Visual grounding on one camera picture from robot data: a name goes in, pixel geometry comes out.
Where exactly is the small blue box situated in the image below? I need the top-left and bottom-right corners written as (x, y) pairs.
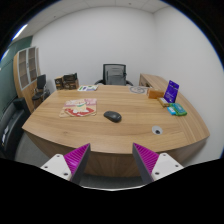
top-left (166, 106), bottom-right (177, 116)

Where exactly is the black leather armchair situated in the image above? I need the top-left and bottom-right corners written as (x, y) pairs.
top-left (0, 97), bottom-right (32, 160)

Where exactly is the small black chair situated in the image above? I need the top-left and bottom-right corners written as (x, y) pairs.
top-left (31, 73), bottom-right (51, 103)

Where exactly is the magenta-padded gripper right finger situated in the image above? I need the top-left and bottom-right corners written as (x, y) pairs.
top-left (132, 142), bottom-right (185, 185)

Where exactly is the cat print mouse pad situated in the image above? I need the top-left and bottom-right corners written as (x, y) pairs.
top-left (59, 97), bottom-right (98, 118)

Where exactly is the orange-brown box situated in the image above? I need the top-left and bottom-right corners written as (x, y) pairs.
top-left (146, 87), bottom-right (165, 100)

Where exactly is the ceiling light strip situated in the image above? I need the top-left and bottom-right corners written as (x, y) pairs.
top-left (11, 23), bottom-right (29, 42)

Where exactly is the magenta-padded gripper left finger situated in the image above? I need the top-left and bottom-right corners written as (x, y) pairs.
top-left (40, 143), bottom-right (92, 185)

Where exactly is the purple standing card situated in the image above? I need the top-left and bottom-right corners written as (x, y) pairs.
top-left (163, 79), bottom-right (180, 104)

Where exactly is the black printed box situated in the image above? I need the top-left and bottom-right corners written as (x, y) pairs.
top-left (62, 72), bottom-right (80, 90)

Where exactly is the green flat box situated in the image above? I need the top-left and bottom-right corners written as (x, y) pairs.
top-left (169, 102), bottom-right (188, 117)

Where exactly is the black computer mouse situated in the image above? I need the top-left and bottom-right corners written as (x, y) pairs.
top-left (103, 110), bottom-right (123, 124)

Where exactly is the wooden side cabinet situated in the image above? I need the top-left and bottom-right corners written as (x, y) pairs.
top-left (138, 73), bottom-right (171, 91)

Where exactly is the small tan box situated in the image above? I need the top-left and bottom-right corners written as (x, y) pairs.
top-left (157, 96), bottom-right (171, 108)

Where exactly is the grey mesh office chair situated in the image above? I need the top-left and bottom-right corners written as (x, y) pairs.
top-left (94, 63), bottom-right (134, 87)

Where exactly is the wooden shelf unit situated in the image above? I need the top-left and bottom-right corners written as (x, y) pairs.
top-left (13, 46), bottom-right (42, 113)

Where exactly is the green and white leaflet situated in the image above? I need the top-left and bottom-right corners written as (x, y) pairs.
top-left (77, 84), bottom-right (99, 92)

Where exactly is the brown cardboard box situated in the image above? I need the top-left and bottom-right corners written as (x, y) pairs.
top-left (54, 76), bottom-right (65, 91)

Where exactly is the round grey cable grommet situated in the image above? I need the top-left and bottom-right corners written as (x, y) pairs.
top-left (151, 125), bottom-right (164, 136)

